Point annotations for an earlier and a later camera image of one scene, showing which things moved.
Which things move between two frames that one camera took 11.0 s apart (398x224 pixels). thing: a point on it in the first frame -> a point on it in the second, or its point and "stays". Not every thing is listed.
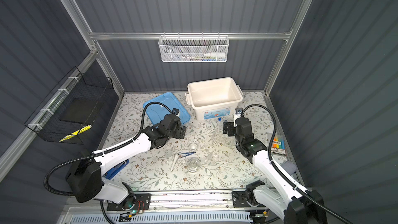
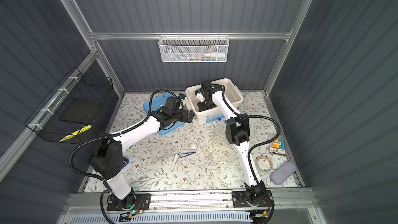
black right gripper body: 232,131 -> 205,106
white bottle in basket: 216,54 stays
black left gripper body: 178,134 -> 182,116
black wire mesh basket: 67,114 stays
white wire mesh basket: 193,49 stays
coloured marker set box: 278,146 stays
